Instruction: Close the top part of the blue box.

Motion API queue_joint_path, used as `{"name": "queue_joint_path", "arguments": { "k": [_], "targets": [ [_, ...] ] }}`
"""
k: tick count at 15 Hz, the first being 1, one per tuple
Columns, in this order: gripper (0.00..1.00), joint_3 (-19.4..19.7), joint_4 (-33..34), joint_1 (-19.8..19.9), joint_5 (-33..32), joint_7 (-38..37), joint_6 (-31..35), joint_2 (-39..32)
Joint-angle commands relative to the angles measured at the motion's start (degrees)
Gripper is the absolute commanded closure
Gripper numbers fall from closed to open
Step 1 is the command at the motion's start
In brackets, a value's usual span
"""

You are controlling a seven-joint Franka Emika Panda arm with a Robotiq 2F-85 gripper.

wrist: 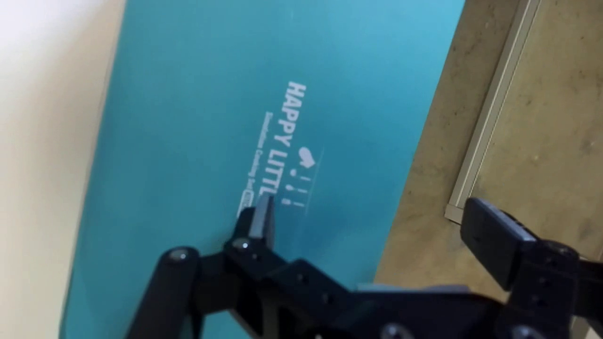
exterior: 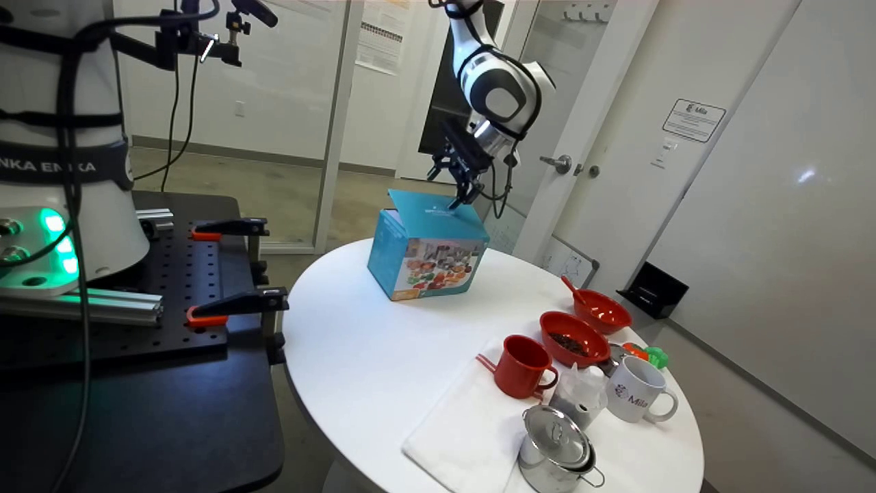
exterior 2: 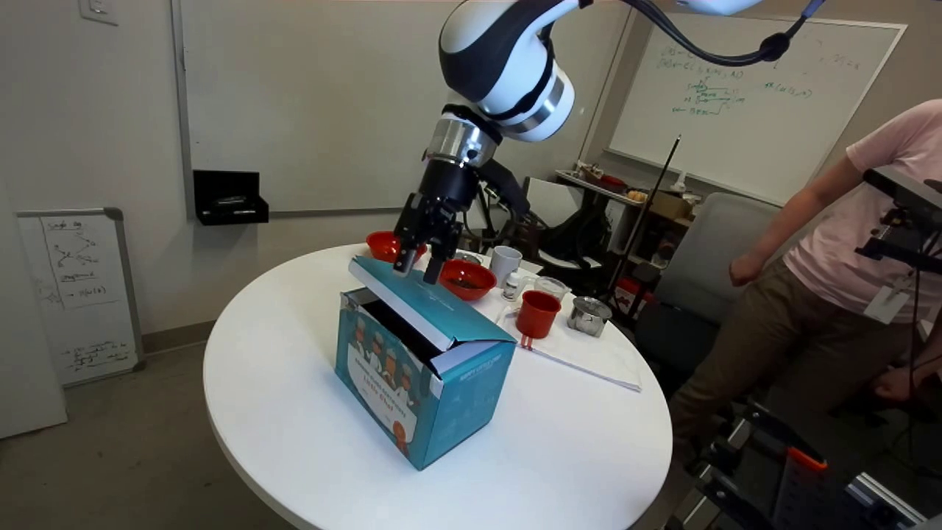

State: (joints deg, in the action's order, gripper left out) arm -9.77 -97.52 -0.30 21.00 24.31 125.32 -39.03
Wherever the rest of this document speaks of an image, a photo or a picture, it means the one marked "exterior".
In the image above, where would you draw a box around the blue cardboard toy box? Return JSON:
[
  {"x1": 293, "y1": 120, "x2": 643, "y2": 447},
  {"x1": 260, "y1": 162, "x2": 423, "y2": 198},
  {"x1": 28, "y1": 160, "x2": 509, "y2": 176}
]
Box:
[{"x1": 368, "y1": 190, "x2": 491, "y2": 302}]

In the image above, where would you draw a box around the red bowl with beans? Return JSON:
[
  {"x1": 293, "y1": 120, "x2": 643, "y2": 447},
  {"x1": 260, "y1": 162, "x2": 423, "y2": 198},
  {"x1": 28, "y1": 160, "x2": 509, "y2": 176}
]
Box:
[{"x1": 539, "y1": 311, "x2": 612, "y2": 369}]

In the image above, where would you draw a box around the red spoon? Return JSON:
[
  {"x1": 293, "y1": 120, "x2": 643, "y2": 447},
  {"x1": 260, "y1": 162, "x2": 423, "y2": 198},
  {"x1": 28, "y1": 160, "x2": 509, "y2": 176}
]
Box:
[{"x1": 561, "y1": 275, "x2": 591, "y2": 310}]

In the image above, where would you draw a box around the black clamp with orange grip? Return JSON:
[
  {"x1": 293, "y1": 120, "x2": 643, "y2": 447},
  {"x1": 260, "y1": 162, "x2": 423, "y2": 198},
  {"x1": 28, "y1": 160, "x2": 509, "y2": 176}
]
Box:
[
  {"x1": 185, "y1": 287, "x2": 290, "y2": 366},
  {"x1": 188, "y1": 217, "x2": 272, "y2": 286}
]

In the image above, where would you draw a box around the black cable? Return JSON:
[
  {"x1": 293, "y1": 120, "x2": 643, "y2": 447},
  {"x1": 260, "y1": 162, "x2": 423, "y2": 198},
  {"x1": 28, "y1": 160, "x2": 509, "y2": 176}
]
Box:
[{"x1": 133, "y1": 41, "x2": 203, "y2": 193}]

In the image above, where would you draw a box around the small whiteboard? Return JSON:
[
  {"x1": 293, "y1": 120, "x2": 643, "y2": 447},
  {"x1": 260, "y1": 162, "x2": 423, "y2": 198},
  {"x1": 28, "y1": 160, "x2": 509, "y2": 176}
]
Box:
[{"x1": 539, "y1": 236, "x2": 600, "y2": 289}]

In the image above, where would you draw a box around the steel pot lid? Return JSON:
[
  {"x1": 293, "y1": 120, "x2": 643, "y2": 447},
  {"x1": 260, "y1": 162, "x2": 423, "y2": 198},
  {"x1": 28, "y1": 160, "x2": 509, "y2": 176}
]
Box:
[{"x1": 523, "y1": 404, "x2": 592, "y2": 470}]

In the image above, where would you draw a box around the large wall whiteboard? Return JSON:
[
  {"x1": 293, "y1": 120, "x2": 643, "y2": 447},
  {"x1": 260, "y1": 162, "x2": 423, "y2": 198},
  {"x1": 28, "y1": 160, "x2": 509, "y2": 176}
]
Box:
[{"x1": 646, "y1": 0, "x2": 876, "y2": 461}]

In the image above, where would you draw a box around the clear plastic bag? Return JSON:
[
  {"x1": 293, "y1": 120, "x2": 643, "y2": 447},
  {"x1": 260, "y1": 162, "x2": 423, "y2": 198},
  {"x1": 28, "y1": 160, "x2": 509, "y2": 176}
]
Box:
[{"x1": 550, "y1": 362, "x2": 609, "y2": 431}]

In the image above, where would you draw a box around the paper poster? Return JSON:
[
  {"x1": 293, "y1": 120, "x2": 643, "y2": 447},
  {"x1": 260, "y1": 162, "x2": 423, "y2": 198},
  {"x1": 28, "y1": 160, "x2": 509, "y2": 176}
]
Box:
[{"x1": 355, "y1": 0, "x2": 413, "y2": 76}]

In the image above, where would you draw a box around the white cloth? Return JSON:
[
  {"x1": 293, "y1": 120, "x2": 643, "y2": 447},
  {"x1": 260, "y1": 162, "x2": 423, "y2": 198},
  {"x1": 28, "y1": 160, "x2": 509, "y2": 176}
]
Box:
[{"x1": 401, "y1": 338, "x2": 550, "y2": 493}]

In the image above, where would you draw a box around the red bowl with spoon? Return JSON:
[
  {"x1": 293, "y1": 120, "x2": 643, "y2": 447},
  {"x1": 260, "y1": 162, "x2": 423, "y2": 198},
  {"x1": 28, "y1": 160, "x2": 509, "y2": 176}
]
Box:
[{"x1": 573, "y1": 288, "x2": 633, "y2": 336}]

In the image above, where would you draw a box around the red mug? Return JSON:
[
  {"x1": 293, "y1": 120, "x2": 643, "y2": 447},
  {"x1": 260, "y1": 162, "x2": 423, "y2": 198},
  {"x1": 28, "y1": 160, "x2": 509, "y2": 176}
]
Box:
[{"x1": 493, "y1": 334, "x2": 560, "y2": 401}]

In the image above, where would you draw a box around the white door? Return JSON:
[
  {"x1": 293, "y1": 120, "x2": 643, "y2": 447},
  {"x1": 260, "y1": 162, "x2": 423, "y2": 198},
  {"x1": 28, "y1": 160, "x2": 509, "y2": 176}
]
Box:
[{"x1": 512, "y1": 0, "x2": 659, "y2": 266}]

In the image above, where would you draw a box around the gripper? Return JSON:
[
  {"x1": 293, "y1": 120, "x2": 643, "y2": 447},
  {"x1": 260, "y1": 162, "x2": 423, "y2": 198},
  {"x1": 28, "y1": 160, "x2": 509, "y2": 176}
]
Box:
[{"x1": 427, "y1": 118, "x2": 495, "y2": 210}]

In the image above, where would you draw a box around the white mug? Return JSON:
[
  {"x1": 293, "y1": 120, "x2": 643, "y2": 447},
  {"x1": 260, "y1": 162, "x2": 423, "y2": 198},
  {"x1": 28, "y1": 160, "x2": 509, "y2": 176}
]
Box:
[{"x1": 605, "y1": 355, "x2": 680, "y2": 424}]

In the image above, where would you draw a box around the paper notice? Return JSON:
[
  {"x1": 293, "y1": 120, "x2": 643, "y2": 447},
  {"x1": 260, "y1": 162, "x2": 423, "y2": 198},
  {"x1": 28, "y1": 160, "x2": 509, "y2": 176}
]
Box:
[{"x1": 662, "y1": 99, "x2": 727, "y2": 144}]

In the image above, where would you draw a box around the camera on mount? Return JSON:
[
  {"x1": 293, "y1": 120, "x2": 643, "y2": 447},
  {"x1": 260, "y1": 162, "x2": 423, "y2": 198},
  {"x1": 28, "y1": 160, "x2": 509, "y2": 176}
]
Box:
[{"x1": 109, "y1": 0, "x2": 279, "y2": 72}]

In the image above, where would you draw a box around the steel pot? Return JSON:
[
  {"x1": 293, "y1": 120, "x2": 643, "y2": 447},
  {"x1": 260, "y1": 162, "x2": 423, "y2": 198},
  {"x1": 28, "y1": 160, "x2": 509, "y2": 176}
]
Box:
[{"x1": 517, "y1": 411, "x2": 607, "y2": 493}]

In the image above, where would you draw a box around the black wall tray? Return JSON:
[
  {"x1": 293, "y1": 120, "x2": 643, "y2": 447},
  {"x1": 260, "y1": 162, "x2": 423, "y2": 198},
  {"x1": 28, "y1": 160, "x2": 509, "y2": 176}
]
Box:
[{"x1": 615, "y1": 261, "x2": 690, "y2": 320}]

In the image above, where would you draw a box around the light switch plate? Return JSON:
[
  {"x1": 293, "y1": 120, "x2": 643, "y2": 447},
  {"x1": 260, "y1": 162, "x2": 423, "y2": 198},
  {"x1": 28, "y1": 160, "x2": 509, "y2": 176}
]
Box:
[{"x1": 651, "y1": 137, "x2": 679, "y2": 170}]

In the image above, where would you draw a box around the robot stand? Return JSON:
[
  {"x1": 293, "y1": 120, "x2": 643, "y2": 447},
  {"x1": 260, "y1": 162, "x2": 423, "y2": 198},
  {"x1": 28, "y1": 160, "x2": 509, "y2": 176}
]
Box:
[{"x1": 0, "y1": 191, "x2": 289, "y2": 493}]

